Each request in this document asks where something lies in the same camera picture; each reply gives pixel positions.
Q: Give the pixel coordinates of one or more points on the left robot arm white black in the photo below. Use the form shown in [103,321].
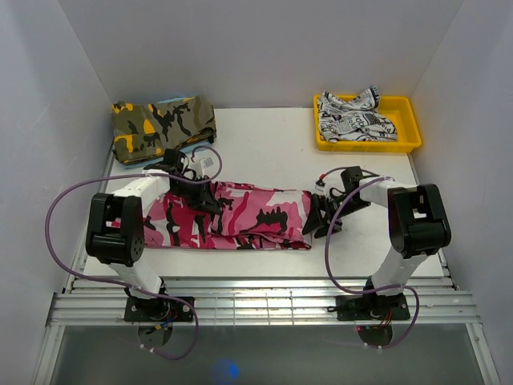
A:
[116,225]

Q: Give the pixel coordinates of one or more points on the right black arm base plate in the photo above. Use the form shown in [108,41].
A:
[372,307]

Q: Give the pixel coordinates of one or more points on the pink camouflage trousers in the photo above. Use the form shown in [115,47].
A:
[250,217]

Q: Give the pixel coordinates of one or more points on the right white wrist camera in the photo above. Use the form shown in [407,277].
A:
[320,184]

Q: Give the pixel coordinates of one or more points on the green camouflage folded trousers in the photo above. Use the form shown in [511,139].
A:
[145,131]

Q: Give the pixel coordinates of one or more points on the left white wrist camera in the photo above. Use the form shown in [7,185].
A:
[202,167]

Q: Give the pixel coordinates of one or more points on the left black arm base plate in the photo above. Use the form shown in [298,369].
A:
[158,310]

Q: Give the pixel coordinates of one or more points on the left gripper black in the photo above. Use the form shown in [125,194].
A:
[204,200]

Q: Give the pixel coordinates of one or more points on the aluminium frame rail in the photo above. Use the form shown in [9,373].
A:
[273,302]

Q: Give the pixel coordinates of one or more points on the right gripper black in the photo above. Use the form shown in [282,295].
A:
[314,219]

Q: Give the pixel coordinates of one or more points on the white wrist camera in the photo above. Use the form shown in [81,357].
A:
[202,167]
[320,184]

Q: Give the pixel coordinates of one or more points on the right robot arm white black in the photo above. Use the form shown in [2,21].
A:
[417,225]

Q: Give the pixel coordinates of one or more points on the yellow plastic tray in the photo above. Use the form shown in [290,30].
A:
[398,110]

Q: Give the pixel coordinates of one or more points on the white black newsprint trousers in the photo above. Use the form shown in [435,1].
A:
[355,120]

